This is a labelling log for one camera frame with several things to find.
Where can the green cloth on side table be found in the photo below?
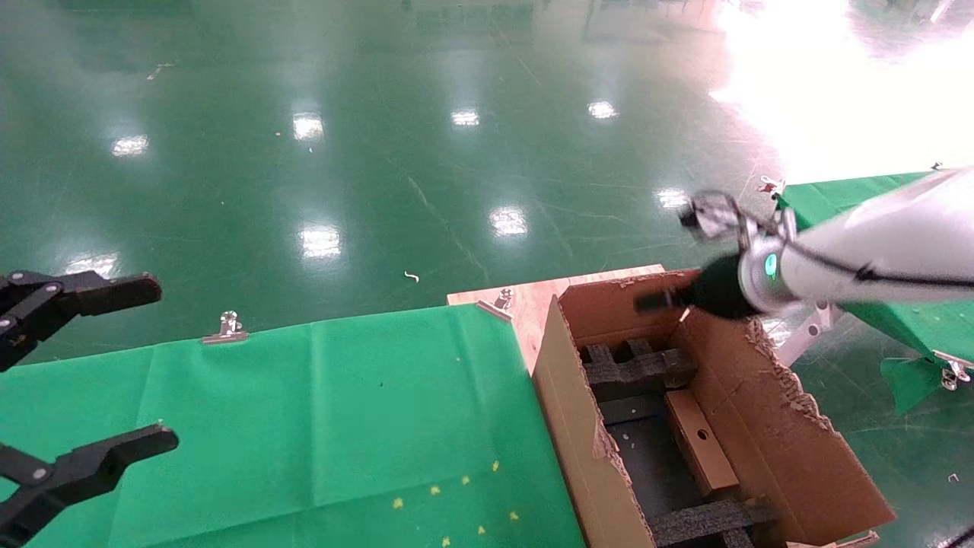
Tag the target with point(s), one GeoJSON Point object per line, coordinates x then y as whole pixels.
{"type": "Point", "coordinates": [829, 194]}

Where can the large green table cloth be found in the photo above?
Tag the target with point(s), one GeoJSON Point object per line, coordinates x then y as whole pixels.
{"type": "Point", "coordinates": [304, 426]}

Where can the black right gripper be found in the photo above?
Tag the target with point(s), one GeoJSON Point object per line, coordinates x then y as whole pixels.
{"type": "Point", "coordinates": [719, 289]}

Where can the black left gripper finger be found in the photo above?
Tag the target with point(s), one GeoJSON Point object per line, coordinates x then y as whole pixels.
{"type": "Point", "coordinates": [99, 464]}
{"type": "Point", "coordinates": [99, 293]}

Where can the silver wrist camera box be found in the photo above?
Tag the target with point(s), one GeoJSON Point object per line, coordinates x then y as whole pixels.
{"type": "Point", "coordinates": [711, 221]}

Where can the large open cardboard carton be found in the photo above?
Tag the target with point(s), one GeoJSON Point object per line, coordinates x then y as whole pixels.
{"type": "Point", "coordinates": [761, 426]}

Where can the small brown cardboard box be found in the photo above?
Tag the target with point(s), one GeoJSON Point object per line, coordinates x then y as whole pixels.
{"type": "Point", "coordinates": [700, 445]}

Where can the black foam base pad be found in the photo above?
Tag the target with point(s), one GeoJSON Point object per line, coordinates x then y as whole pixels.
{"type": "Point", "coordinates": [639, 464]}

